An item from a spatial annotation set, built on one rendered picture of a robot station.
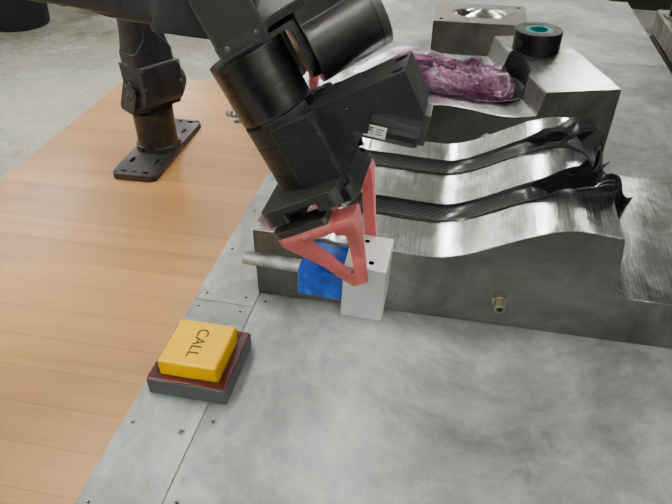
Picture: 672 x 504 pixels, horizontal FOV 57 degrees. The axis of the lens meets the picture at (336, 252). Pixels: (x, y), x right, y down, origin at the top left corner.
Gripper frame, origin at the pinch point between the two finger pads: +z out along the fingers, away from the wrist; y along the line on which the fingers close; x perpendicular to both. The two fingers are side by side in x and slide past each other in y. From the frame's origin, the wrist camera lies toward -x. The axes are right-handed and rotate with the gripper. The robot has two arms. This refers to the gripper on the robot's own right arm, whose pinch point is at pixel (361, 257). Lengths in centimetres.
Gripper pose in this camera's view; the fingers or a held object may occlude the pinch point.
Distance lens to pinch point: 52.9
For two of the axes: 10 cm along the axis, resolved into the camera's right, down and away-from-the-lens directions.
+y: 2.0, -5.8, 7.9
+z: 4.5, 7.7, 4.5
